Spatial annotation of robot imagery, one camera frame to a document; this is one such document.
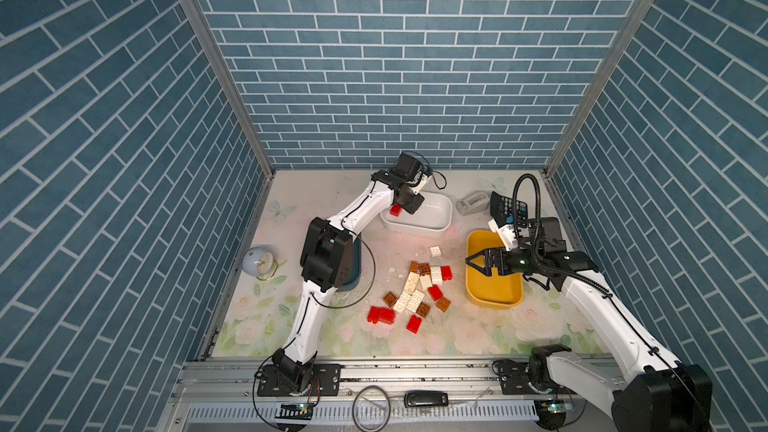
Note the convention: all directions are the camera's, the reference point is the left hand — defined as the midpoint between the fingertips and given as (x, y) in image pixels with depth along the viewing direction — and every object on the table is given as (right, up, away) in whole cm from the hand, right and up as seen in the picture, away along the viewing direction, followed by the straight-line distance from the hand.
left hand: (414, 199), depth 97 cm
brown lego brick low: (+2, -32, -13) cm, 34 cm away
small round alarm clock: (-46, -19, -10) cm, 51 cm away
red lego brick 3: (+6, -28, -8) cm, 30 cm away
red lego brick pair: (-10, -32, -15) cm, 37 cm away
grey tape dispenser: (+22, -2, +10) cm, 24 cm away
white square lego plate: (+7, -17, +1) cm, 19 cm away
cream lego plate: (-3, -30, -11) cm, 32 cm away
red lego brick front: (-1, -35, -15) cm, 38 cm away
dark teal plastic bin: (-18, -20, -9) cm, 28 cm away
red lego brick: (-6, -4, +8) cm, 11 cm away
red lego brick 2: (+10, -23, -6) cm, 26 cm away
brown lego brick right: (+8, -30, -13) cm, 34 cm away
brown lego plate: (-8, -29, -11) cm, 32 cm away
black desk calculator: (+32, -4, +8) cm, 33 cm away
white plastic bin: (+8, -6, +9) cm, 13 cm away
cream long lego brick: (-1, -25, -7) cm, 26 cm away
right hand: (+16, -15, -19) cm, 29 cm away
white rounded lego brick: (+6, -23, -6) cm, 24 cm away
